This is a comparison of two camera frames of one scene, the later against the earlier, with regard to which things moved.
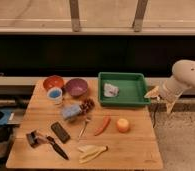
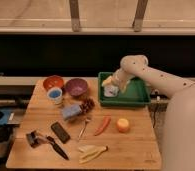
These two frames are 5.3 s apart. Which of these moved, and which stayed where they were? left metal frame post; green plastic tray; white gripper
Moved: white gripper
Stayed: green plastic tray; left metal frame post
